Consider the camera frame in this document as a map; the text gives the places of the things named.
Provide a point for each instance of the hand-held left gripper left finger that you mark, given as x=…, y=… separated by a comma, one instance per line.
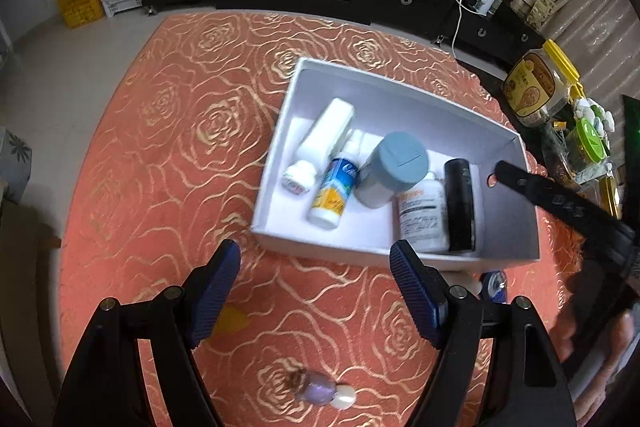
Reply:
x=215, y=292

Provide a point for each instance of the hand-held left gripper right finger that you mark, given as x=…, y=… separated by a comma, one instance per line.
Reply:
x=415, y=297

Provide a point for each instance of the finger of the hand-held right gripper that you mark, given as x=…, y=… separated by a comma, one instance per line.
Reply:
x=550, y=199

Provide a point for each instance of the white pill bottle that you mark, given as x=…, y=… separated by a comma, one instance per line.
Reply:
x=422, y=217

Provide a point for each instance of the black cylindrical bottle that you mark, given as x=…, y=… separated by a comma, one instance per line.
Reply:
x=460, y=207

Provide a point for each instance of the blue and yellow spray bottle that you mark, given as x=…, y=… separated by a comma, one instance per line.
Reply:
x=332, y=192

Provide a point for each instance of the purple glitter nail polish bottle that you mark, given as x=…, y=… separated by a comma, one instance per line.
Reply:
x=320, y=392

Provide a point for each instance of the blue-lidded round container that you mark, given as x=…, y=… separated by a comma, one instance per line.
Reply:
x=400, y=157

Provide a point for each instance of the small white red-label bottle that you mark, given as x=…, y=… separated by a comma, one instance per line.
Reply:
x=299, y=177

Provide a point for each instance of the white cardboard box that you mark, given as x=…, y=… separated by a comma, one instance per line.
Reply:
x=400, y=107

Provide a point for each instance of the white rectangular bottle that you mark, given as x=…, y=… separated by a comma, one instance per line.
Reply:
x=327, y=132

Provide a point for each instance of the person's right hand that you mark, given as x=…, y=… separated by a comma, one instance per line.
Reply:
x=620, y=347

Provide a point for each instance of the yellow paper scrap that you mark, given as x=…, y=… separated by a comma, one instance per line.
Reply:
x=235, y=321

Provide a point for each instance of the green-lidded container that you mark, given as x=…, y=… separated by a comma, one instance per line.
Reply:
x=590, y=139

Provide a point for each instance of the small blue round object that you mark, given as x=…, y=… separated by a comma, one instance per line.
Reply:
x=494, y=287

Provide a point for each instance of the clear jar with yellow lid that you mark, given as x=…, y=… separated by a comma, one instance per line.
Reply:
x=535, y=92

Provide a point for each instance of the grey floral cushion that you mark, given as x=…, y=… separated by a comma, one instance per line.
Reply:
x=15, y=157

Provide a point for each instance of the white plastic basket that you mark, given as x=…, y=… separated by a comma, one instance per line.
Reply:
x=120, y=4

